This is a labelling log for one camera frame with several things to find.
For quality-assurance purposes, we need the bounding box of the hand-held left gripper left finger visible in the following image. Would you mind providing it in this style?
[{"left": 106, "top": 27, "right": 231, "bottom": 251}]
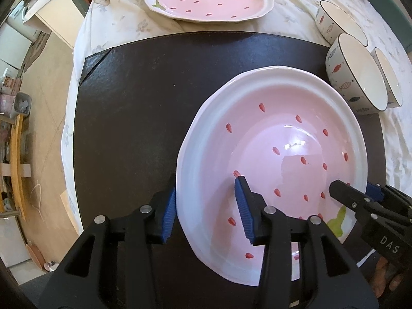
[{"left": 39, "top": 188, "right": 177, "bottom": 309}]

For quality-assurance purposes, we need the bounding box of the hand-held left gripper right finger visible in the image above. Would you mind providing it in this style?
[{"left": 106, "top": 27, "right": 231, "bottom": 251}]
[{"left": 234, "top": 175, "right": 380, "bottom": 309}]

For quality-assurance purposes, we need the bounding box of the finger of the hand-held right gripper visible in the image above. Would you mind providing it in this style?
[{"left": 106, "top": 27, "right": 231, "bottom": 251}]
[
  {"left": 367, "top": 183, "right": 412, "bottom": 226},
  {"left": 329, "top": 180, "right": 390, "bottom": 222}
]

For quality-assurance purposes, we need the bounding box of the white fish pattern bowl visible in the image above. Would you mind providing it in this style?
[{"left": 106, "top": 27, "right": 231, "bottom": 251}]
[
  {"left": 373, "top": 48, "right": 404, "bottom": 109},
  {"left": 315, "top": 0, "right": 369, "bottom": 47},
  {"left": 325, "top": 33, "right": 388, "bottom": 115}
]

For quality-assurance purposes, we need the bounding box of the person's right hand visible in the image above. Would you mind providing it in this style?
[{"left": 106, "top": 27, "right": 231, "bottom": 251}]
[{"left": 368, "top": 254, "right": 408, "bottom": 300}]

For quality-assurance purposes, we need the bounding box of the dark brown table mat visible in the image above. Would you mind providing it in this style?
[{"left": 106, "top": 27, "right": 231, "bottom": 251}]
[{"left": 73, "top": 31, "right": 387, "bottom": 309}]

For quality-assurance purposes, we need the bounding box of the yellow wooden rack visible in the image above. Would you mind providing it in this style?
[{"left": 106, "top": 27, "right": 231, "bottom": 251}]
[{"left": 0, "top": 113, "right": 33, "bottom": 221}]

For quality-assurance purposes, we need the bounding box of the grey waste bin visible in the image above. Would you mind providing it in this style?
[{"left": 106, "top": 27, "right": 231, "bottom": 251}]
[{"left": 14, "top": 93, "right": 33, "bottom": 116}]

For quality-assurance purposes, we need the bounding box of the pink printed box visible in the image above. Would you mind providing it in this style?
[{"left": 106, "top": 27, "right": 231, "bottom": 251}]
[{"left": 0, "top": 74, "right": 23, "bottom": 96}]

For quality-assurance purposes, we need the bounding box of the grey floor rug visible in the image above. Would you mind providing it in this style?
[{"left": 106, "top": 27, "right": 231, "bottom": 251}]
[{"left": 22, "top": 32, "right": 49, "bottom": 71}]

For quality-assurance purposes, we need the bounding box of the white bedside cabinet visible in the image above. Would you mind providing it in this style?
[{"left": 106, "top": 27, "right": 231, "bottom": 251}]
[{"left": 22, "top": 0, "right": 86, "bottom": 50}]

